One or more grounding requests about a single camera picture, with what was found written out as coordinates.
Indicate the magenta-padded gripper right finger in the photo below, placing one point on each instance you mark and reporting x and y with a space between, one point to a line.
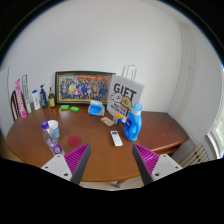
146 160

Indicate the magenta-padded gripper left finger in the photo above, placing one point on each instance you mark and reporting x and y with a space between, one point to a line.
78 160

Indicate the clear purple-capped water bottle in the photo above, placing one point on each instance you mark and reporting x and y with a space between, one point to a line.
51 138

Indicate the flat round red coaster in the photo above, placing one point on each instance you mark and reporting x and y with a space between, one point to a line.
74 141

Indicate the white remote control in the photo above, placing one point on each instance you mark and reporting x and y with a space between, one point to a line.
116 138

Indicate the blue detergent bottle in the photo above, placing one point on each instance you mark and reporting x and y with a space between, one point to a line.
133 125

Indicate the blue printed paper cup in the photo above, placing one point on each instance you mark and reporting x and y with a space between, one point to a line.
56 127

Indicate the small patterned packet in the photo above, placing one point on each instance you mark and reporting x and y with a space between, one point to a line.
107 121

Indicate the white radiator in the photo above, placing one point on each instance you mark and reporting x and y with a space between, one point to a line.
195 156

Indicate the colourful puzzle cube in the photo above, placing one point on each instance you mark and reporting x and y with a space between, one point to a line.
117 119

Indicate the blue tissue pack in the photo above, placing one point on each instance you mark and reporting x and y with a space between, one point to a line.
96 108

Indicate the brown bottle with yellow label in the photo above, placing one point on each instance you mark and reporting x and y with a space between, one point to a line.
51 100

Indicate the white paper gift bag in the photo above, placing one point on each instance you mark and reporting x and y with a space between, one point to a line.
124 93

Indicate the framed group photo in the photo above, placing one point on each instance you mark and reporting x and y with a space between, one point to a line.
83 87

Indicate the white tube with blue cap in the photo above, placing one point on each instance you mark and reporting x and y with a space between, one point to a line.
36 100

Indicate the green and white toothpaste box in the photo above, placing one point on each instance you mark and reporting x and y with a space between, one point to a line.
26 95

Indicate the pink toothpaste box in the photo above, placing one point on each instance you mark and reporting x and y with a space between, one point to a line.
20 100

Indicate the wooden chair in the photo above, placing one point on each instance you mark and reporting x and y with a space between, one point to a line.
14 105

